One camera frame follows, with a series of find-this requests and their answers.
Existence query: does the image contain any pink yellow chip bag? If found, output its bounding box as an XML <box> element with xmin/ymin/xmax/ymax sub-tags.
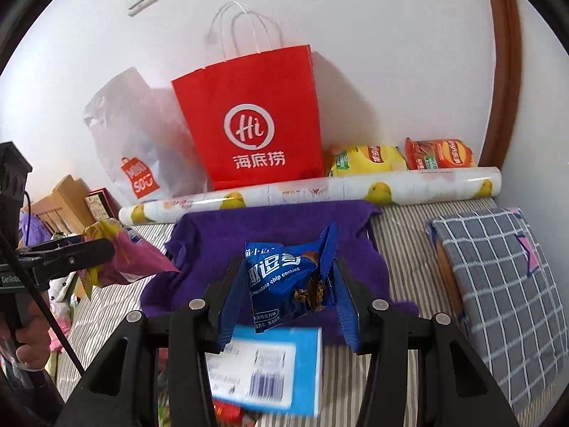
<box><xmin>78</xmin><ymin>219</ymin><xmax>179</xmax><ymax>298</ymax></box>

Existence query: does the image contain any blue cookie packet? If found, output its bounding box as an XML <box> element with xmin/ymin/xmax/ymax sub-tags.
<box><xmin>245</xmin><ymin>224</ymin><xmax>339</xmax><ymax>333</ymax></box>

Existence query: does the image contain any left hand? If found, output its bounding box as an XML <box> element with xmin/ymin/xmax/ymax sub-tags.
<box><xmin>15</xmin><ymin>302</ymin><xmax>51</xmax><ymax>370</ymax></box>

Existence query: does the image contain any grey checked pillow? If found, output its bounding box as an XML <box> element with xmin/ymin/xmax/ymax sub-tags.
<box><xmin>429</xmin><ymin>207</ymin><xmax>568</xmax><ymax>412</ymax></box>

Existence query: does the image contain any patterned brown book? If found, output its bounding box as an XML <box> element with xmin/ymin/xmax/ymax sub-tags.
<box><xmin>84</xmin><ymin>188</ymin><xmax>121</xmax><ymax>222</ymax></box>

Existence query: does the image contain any red snack packet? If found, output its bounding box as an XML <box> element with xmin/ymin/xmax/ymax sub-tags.
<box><xmin>213</xmin><ymin>400</ymin><xmax>251</xmax><ymax>426</ymax></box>

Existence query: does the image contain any striped quilted mattress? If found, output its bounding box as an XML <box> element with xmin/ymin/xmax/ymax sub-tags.
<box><xmin>55</xmin><ymin>195</ymin><xmax>569</xmax><ymax>427</ymax></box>

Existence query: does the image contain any blue tissue pack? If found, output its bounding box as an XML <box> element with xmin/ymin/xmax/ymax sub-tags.
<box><xmin>206</xmin><ymin>326</ymin><xmax>323</xmax><ymax>417</ymax></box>

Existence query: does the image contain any purple towel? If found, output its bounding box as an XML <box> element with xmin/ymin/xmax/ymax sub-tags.
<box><xmin>140</xmin><ymin>201</ymin><xmax>392</xmax><ymax>317</ymax></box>

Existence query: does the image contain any white Miniso plastic bag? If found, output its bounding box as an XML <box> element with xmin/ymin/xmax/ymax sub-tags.
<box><xmin>84</xmin><ymin>68</ymin><xmax>209</xmax><ymax>205</ymax></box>

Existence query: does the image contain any lemon print paper roll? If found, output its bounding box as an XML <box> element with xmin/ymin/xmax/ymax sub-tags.
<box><xmin>119</xmin><ymin>167</ymin><xmax>502</xmax><ymax>226</ymax></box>

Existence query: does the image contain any orange Lays chip bag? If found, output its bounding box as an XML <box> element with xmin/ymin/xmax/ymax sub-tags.
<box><xmin>404</xmin><ymin>138</ymin><xmax>477</xmax><ymax>170</ymax></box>

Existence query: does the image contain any yellow Lays chip bag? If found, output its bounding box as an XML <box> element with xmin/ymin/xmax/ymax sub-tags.
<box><xmin>327</xmin><ymin>144</ymin><xmax>408</xmax><ymax>176</ymax></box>

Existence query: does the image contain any red Haidilao paper bag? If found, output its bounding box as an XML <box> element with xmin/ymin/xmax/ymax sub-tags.
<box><xmin>171</xmin><ymin>0</ymin><xmax>327</xmax><ymax>191</ymax></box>

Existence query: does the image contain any wooden door frame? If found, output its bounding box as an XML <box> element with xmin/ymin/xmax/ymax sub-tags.
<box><xmin>479</xmin><ymin>0</ymin><xmax>523</xmax><ymax>168</ymax></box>

